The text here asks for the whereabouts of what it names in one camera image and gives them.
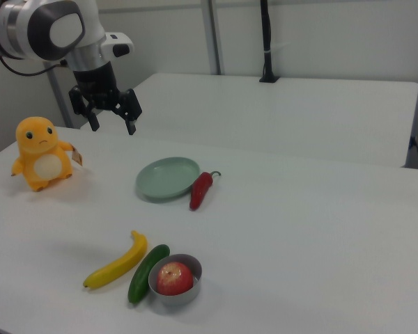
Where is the grey round bowl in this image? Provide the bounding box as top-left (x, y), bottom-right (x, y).
top-left (148, 253), bottom-right (203, 307)

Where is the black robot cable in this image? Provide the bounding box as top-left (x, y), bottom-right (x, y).
top-left (0, 55), bottom-right (69, 77)

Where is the orange plush toy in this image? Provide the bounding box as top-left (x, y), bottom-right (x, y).
top-left (10, 116), bottom-right (84, 192)

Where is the black clamped camera pole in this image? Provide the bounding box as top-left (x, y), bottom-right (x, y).
top-left (258, 0), bottom-right (279, 84)

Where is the yellow banana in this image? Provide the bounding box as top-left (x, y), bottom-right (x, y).
top-left (82, 230), bottom-right (149, 289)

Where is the green cucumber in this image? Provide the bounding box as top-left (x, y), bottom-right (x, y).
top-left (127, 244), bottom-right (171, 304)

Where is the pale green plate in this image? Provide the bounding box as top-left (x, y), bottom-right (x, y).
top-left (135, 157), bottom-right (201, 202)

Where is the red apple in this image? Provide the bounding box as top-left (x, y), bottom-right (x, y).
top-left (155, 262), bottom-right (194, 296)

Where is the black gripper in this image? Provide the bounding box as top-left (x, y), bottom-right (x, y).
top-left (68, 61), bottom-right (143, 136)

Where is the red chili pepper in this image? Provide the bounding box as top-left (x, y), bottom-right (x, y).
top-left (189, 170), bottom-right (222, 211)

